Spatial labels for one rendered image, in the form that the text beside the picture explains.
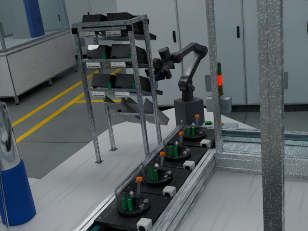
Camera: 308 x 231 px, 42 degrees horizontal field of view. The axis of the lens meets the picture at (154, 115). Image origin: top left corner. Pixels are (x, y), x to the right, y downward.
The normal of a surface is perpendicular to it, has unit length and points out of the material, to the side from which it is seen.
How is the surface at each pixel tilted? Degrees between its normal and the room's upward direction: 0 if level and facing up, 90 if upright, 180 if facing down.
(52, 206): 0
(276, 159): 90
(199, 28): 90
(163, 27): 90
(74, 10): 90
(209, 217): 0
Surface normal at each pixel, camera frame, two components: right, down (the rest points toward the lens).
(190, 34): -0.29, 0.36
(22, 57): 0.95, -0.01
